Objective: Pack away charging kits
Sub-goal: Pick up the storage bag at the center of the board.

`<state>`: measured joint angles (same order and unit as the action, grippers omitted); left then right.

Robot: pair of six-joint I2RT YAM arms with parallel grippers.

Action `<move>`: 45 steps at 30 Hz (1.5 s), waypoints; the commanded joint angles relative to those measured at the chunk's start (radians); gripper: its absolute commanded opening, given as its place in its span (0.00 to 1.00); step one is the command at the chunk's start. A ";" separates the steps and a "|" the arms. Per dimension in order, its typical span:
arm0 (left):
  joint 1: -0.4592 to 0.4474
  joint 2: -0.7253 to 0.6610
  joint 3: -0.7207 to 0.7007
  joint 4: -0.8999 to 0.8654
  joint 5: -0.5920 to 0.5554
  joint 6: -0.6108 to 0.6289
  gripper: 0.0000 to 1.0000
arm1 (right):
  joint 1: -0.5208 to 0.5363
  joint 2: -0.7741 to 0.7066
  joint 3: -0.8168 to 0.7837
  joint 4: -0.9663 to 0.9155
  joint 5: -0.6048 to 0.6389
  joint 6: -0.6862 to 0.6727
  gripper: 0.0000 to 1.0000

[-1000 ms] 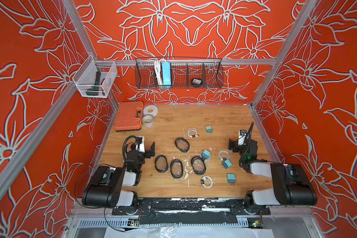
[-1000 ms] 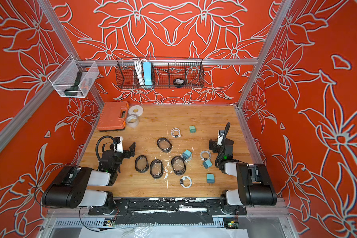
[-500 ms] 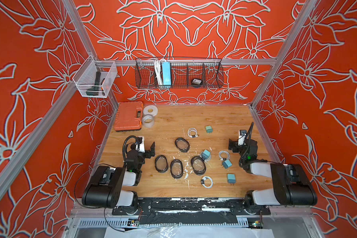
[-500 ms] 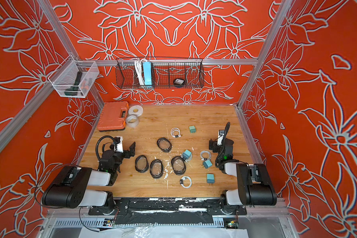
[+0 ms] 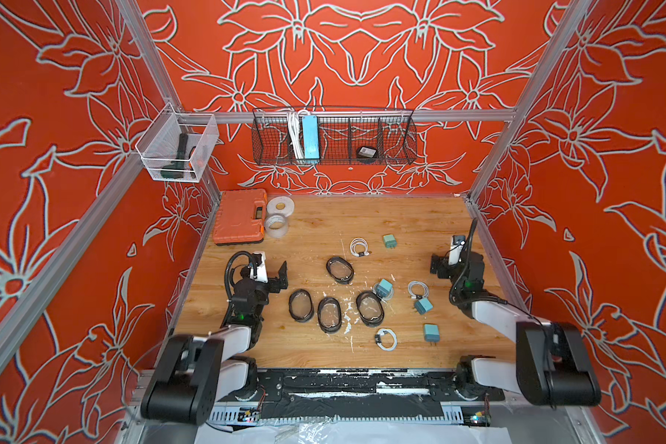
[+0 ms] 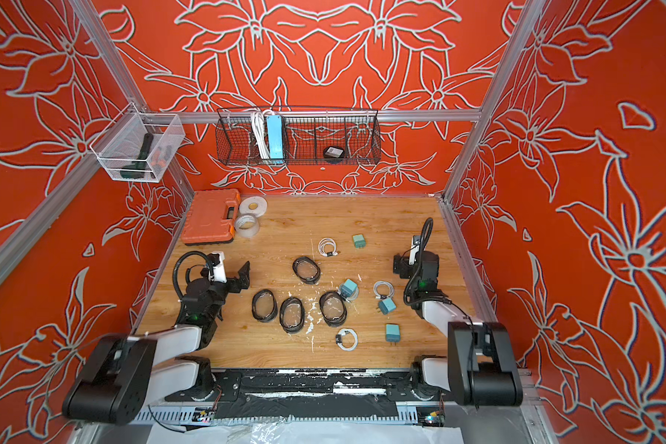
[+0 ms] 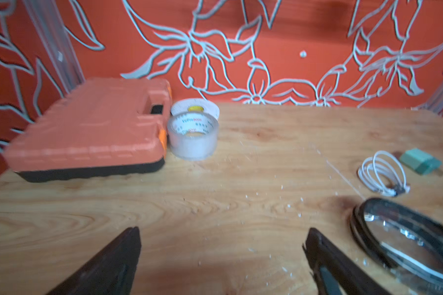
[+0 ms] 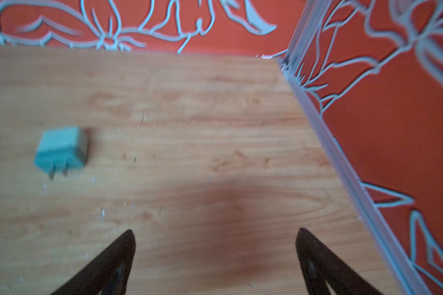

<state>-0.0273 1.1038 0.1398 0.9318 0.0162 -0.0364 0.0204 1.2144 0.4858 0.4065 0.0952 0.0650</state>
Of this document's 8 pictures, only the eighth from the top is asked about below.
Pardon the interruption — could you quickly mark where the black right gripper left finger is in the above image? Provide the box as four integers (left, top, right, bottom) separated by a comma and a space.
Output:
53, 229, 136, 295

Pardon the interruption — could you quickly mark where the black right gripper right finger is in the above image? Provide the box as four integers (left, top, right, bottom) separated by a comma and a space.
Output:
295, 227, 381, 295

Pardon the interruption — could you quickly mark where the teal wall charger plug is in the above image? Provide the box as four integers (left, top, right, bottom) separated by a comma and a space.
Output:
34, 126, 89, 179

